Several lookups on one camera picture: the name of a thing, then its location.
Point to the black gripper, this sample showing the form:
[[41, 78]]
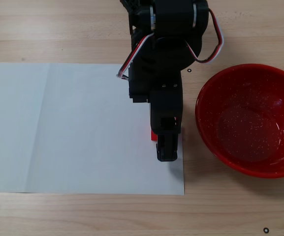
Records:
[[166, 110]]

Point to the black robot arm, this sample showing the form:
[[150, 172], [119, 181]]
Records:
[[173, 14]]

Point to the red speckled bowl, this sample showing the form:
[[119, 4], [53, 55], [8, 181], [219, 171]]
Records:
[[245, 132]]

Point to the white paper sheet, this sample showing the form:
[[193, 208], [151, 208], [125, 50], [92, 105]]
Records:
[[58, 127]]

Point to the red cube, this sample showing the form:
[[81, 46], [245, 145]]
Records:
[[153, 135]]

